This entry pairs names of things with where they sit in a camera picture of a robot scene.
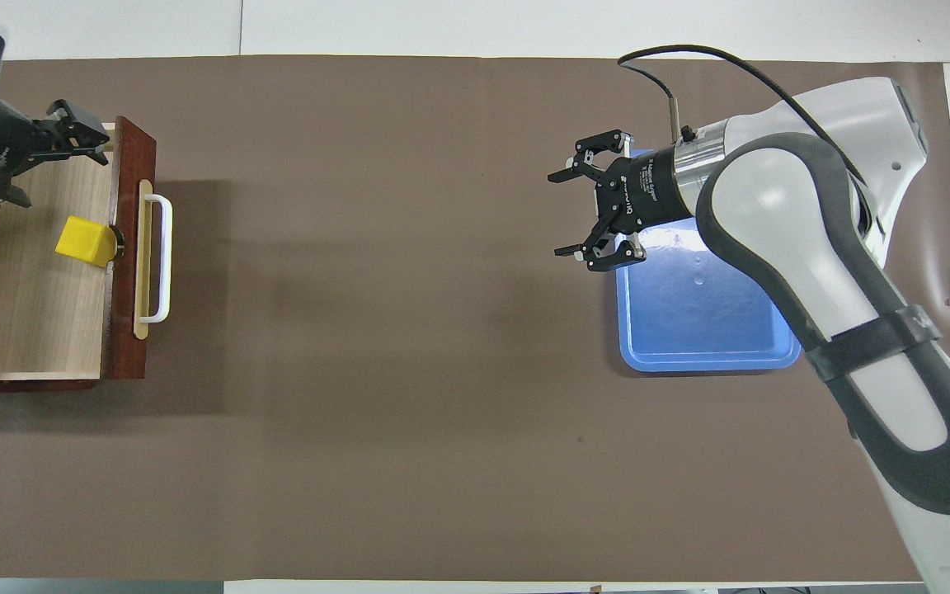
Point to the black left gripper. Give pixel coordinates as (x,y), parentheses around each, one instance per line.
(17,140)

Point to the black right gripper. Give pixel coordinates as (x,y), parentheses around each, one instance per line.
(644,188)

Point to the wooden drawer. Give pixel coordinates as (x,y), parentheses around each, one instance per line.
(46,313)

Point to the blue plastic tray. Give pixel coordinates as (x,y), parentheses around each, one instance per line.
(689,322)

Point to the brown paper table mat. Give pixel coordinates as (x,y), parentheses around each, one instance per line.
(401,330)

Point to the yellow cube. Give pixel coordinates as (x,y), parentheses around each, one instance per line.
(83,241)

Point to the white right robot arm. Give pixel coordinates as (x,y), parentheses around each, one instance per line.
(772,198)

